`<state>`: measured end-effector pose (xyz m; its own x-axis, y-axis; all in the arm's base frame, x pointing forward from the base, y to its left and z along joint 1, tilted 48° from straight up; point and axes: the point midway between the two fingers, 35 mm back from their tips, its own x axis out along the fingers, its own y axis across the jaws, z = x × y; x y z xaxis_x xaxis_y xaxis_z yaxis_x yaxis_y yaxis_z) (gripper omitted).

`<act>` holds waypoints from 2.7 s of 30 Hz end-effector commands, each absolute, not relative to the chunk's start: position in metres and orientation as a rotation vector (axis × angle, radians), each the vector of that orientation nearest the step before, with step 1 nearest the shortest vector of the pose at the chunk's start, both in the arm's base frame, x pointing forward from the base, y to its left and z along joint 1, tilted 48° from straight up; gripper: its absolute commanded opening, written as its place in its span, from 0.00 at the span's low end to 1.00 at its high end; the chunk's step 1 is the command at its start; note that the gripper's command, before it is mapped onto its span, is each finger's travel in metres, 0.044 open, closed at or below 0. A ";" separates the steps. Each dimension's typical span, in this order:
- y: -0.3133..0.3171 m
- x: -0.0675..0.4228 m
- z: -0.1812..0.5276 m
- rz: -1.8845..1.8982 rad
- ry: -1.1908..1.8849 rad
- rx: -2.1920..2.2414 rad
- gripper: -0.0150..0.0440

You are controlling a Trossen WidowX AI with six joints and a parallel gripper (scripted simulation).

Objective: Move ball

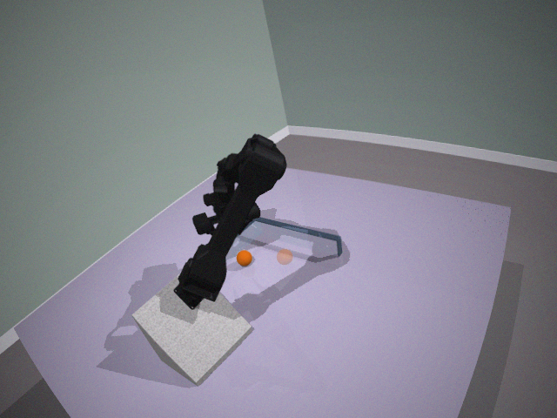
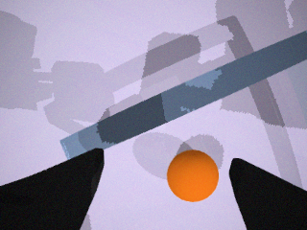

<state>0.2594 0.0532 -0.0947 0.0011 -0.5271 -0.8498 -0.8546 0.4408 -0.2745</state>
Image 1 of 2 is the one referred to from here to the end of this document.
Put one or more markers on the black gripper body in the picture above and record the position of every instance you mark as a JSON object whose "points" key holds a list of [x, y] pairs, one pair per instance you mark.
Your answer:
{"points": [[204, 224]]}

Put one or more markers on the clear low wall corner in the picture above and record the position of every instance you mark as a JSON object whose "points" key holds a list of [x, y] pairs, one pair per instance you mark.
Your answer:
{"points": [[281, 234]]}

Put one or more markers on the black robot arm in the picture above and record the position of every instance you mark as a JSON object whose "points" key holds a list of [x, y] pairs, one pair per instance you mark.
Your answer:
{"points": [[256, 169]]}

